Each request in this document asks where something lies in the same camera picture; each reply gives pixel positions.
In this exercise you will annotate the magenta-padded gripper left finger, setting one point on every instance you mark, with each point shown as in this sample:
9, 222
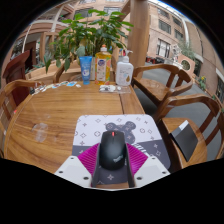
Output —
73, 171

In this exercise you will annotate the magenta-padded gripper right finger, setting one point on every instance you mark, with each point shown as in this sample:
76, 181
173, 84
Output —
151, 171

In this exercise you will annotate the black computer mouse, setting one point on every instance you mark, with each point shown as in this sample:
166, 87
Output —
112, 150

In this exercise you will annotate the grey white printed mouse pad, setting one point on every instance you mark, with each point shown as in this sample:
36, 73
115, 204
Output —
90, 130

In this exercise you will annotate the black notebook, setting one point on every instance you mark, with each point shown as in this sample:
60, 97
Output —
185, 140

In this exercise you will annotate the small white packet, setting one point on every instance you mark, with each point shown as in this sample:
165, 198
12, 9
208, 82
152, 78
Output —
107, 88

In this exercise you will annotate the white pump bottle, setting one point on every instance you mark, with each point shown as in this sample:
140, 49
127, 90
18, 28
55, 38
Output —
124, 73

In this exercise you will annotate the blue tube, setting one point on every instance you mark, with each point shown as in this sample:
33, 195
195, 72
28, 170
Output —
85, 70

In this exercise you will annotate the yellow orange bottle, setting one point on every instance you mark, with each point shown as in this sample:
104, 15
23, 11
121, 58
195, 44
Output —
103, 66

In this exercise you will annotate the dark red wooden lectern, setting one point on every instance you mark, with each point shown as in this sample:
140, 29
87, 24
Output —
16, 68

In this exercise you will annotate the white statue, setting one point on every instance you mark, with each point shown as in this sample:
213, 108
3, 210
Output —
176, 53

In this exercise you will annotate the green potted plant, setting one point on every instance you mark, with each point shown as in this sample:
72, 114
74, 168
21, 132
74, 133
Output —
90, 30

